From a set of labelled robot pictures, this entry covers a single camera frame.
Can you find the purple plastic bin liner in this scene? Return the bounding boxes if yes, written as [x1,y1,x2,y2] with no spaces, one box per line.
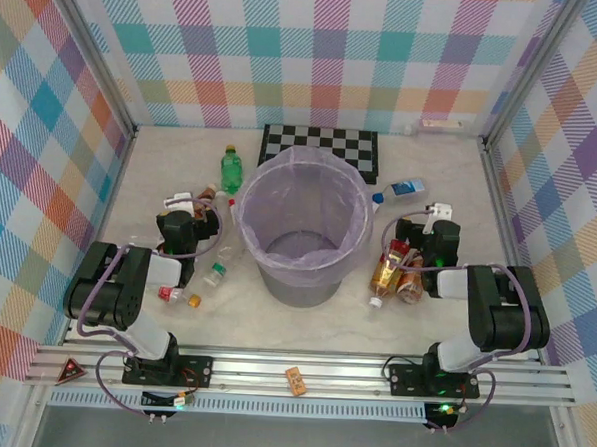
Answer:
[234,142,376,289]

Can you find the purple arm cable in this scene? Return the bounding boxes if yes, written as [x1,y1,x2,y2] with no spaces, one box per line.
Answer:
[373,202,538,437]
[70,189,226,420]

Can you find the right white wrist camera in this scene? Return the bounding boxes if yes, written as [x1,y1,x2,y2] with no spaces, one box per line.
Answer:
[424,201,454,238]

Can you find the green plastic bottle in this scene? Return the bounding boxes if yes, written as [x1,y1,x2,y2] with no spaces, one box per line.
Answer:
[218,143,248,195]

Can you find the clear bottle red print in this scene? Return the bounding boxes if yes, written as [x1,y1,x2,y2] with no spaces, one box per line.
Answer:
[222,197,249,267]

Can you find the black white chessboard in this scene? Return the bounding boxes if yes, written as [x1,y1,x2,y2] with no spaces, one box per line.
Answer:
[257,122,384,187]

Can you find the red label bottle orange cap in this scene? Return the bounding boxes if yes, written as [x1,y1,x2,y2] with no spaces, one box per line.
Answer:
[156,284,204,310]

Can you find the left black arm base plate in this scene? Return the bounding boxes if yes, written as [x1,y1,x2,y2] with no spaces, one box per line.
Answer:
[121,350,215,390]

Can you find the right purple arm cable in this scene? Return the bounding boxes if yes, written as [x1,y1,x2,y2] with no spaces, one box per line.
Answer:
[373,202,538,437]

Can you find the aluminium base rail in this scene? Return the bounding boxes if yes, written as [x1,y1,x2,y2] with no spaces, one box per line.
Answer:
[22,336,580,414]

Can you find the left aluminium frame post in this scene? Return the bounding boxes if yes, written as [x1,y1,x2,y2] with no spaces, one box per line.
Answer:
[42,0,144,136]

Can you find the grey mesh waste bin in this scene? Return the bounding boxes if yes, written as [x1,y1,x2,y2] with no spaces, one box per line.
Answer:
[233,142,376,313]

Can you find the clear bottle blue label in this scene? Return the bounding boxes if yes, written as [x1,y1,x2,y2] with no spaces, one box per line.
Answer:
[370,174,428,216]

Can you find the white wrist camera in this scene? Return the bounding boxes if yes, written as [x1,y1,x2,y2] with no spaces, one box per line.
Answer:
[424,201,454,238]
[162,190,197,212]

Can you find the clear bottle green cap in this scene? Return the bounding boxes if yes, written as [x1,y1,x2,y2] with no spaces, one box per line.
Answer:
[200,261,229,290]

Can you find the right aluminium frame post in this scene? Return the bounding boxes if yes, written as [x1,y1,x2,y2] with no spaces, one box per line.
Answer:
[481,0,590,155]

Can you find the red triangular button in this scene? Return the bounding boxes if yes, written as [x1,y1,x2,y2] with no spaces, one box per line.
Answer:
[54,355,86,388]

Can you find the aluminium frame post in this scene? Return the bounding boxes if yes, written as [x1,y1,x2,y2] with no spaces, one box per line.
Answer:
[42,0,144,136]
[481,0,590,155]

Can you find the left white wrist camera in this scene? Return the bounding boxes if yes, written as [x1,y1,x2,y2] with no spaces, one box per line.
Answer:
[162,190,197,212]

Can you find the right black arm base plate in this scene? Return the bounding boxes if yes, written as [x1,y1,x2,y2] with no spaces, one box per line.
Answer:
[387,361,482,400]

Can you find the white slotted cable duct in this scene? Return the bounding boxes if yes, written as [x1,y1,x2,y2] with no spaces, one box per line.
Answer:
[48,383,480,429]

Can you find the brown crumpled packet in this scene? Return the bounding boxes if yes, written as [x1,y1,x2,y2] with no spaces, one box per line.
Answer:
[395,252,427,306]

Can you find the amber tea bottle white cap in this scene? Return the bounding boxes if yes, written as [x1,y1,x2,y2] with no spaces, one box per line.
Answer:
[366,236,412,311]

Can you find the brown bottle orange cap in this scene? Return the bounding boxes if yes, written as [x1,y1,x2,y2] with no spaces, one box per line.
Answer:
[190,181,222,225]

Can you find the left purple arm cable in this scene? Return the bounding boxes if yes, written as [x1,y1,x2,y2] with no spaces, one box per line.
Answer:
[70,189,226,420]

